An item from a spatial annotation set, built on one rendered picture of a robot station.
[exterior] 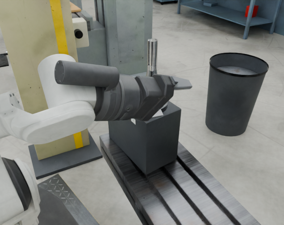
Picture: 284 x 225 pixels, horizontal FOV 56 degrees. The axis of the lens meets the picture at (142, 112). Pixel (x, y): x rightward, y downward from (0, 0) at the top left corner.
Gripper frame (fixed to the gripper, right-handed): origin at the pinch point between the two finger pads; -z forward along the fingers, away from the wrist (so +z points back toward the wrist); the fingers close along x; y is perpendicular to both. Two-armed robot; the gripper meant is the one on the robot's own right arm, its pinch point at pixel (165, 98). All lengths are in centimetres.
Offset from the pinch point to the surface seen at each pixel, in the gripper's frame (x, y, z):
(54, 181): -104, 23, -17
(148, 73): -3.5, 10.8, -3.5
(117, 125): -26.0, 9.3, -6.5
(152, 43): 3.3, 14.0, -1.2
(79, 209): -92, 3, -20
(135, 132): -18.1, 2.2, -4.9
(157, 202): -22.5, -16.6, -6.3
